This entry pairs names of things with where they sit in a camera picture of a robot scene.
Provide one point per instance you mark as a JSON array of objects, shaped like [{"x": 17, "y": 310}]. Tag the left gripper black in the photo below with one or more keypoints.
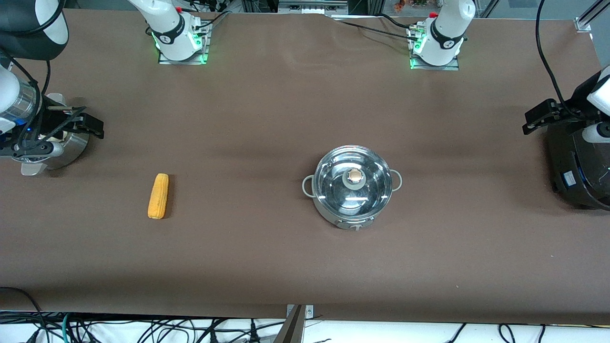
[{"x": 557, "y": 114}]

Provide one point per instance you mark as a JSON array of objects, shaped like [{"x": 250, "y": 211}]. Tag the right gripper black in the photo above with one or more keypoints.
[{"x": 51, "y": 125}]

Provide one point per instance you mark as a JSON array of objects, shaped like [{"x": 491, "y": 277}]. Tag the silver round metal container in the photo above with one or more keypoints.
[{"x": 76, "y": 150}]

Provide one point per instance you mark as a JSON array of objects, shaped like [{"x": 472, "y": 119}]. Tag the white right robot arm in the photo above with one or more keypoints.
[{"x": 176, "y": 38}]

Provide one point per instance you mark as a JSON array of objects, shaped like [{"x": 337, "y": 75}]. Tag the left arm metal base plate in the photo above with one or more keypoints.
[{"x": 452, "y": 67}]

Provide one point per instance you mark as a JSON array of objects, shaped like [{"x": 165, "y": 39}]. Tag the aluminium frame profile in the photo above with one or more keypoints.
[{"x": 588, "y": 18}]

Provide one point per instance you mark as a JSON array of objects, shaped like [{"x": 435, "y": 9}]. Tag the glass lid with beige knob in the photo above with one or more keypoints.
[{"x": 333, "y": 181}]

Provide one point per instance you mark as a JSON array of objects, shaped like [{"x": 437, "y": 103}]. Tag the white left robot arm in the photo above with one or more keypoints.
[{"x": 443, "y": 40}]

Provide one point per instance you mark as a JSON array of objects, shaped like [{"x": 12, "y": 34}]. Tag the small metal bracket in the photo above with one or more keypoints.
[{"x": 309, "y": 311}]

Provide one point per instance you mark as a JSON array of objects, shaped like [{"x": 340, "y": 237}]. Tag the yellow corn cob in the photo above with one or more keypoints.
[{"x": 158, "y": 195}]

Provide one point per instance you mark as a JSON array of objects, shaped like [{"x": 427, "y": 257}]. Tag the grey power strip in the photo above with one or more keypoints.
[{"x": 312, "y": 6}]

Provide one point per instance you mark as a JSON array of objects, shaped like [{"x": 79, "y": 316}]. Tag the dark slanted post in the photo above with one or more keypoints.
[{"x": 291, "y": 331}]

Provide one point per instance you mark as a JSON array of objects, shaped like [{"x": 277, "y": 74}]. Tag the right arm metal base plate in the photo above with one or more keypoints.
[{"x": 164, "y": 60}]

